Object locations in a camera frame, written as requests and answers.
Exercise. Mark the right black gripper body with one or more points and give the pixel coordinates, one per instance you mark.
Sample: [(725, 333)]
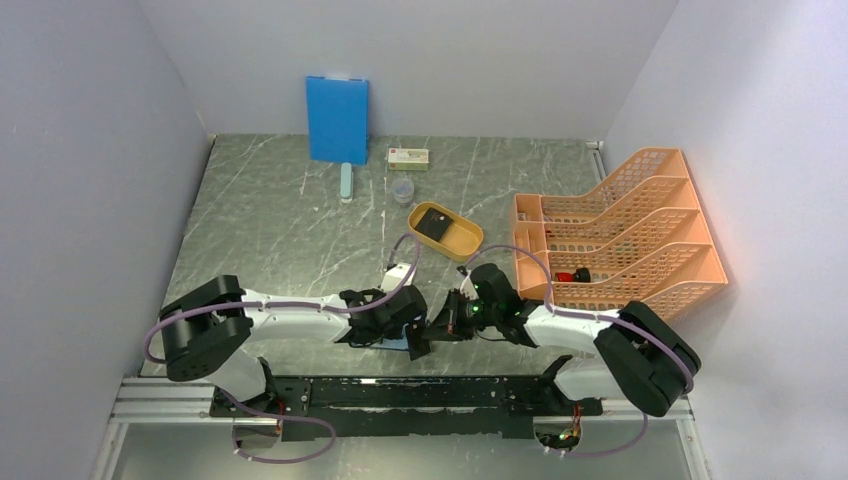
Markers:
[(478, 315)]

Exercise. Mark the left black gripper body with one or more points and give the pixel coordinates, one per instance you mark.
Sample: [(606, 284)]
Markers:
[(393, 331)]

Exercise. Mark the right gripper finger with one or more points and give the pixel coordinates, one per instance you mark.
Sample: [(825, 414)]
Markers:
[(440, 331), (455, 305)]

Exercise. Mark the dark blue card holder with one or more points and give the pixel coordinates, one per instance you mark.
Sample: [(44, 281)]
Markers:
[(400, 344)]

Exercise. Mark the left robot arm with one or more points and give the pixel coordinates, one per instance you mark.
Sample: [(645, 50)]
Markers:
[(202, 334)]

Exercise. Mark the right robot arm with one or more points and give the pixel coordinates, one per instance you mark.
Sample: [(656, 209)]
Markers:
[(628, 353)]

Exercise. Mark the black card in tray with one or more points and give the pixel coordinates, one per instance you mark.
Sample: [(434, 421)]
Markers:
[(434, 224)]

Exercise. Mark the yellow oval tray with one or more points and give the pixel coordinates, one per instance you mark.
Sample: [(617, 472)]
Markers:
[(462, 239)]

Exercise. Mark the red black object in rack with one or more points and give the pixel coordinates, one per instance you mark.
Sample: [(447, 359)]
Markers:
[(579, 275)]

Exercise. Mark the small clear plastic cup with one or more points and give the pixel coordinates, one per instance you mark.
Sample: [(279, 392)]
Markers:
[(402, 190)]

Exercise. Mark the small red white box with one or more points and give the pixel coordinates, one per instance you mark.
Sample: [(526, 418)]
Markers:
[(408, 159)]

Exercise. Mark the orange file organizer rack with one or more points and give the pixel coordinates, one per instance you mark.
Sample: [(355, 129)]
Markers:
[(641, 232)]

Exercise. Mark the light blue eraser stick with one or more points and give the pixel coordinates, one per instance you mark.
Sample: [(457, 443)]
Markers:
[(346, 182)]

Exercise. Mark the blue board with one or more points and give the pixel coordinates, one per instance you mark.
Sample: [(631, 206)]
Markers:
[(337, 111)]

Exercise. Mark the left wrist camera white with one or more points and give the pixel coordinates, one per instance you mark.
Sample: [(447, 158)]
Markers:
[(398, 274)]

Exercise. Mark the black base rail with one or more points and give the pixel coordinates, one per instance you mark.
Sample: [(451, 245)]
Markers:
[(394, 406)]

